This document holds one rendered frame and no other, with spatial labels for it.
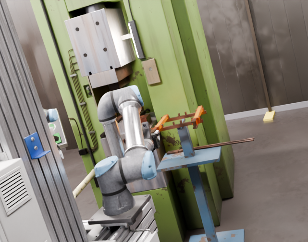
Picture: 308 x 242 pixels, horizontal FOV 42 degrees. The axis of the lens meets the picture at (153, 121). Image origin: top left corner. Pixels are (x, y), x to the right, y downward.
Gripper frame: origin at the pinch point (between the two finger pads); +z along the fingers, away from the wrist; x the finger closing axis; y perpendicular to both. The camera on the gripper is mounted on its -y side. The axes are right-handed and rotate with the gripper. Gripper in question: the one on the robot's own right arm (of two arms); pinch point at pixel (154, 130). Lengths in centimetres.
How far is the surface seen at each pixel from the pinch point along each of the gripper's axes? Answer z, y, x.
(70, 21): 36, -78, -48
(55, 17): 50, -85, -64
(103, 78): 37, -35, -38
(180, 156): 22.0, 26.3, 5.4
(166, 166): 8.6, 26.4, -2.1
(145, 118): 37.8, -0.5, -16.4
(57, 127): 25, -10, -77
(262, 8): 351, -48, 81
